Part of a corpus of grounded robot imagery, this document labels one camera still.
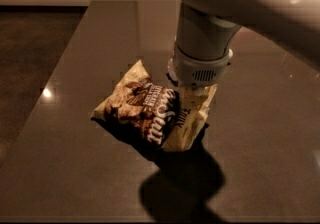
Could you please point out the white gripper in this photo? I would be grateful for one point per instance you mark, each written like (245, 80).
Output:
(199, 69)

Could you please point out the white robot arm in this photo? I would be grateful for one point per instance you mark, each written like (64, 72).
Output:
(206, 28)

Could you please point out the brown sea salt chip bag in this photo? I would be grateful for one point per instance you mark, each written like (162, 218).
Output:
(148, 114)

